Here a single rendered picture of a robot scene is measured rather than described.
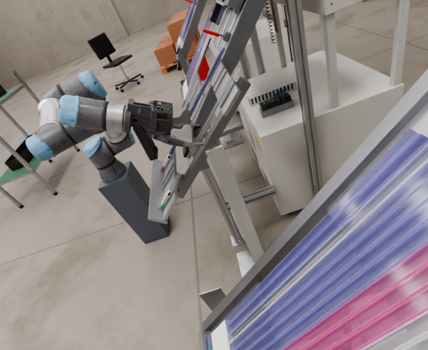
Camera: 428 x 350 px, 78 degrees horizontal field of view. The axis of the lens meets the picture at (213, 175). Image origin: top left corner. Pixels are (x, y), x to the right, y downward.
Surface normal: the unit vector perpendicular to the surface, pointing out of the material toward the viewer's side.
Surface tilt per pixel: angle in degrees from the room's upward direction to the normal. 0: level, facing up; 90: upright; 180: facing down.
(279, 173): 90
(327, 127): 90
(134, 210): 90
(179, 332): 0
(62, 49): 90
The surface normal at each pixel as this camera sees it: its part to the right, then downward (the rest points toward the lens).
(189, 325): -0.33, -0.72
